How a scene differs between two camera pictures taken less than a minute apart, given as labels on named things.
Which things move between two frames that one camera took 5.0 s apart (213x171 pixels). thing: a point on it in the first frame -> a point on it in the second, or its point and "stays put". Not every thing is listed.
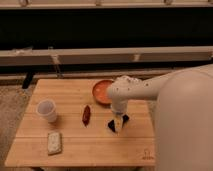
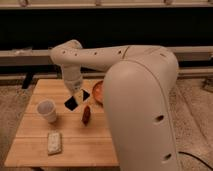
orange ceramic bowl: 100,91 stays put
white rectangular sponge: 54,143 stays put
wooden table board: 63,125 stays put
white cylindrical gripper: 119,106 -> 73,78
